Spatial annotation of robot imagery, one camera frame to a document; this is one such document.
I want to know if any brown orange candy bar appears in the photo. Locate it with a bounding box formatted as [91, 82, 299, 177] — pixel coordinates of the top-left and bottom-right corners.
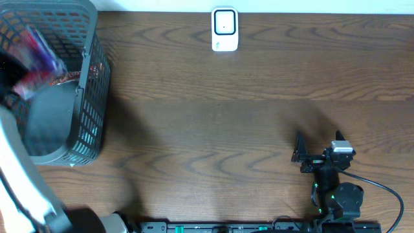
[49, 71, 81, 85]

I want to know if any dark grey plastic basket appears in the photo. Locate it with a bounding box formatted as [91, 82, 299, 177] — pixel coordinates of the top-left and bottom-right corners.
[1, 0, 111, 166]

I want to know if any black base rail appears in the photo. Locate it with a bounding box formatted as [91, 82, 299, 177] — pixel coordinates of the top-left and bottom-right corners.
[139, 221, 382, 233]

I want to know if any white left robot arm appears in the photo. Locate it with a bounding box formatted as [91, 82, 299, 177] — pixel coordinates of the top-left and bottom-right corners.
[1, 105, 134, 232]

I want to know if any red purple snack bag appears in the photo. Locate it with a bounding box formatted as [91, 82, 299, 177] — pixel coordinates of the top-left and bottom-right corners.
[7, 27, 67, 100]

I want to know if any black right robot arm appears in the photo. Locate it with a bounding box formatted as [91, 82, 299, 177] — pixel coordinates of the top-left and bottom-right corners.
[291, 131, 364, 224]

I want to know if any black camera cable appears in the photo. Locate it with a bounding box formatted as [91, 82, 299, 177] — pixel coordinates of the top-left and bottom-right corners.
[332, 164, 405, 233]

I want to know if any white barcode scanner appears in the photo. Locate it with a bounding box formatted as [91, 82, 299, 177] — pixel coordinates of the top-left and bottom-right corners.
[211, 7, 239, 52]

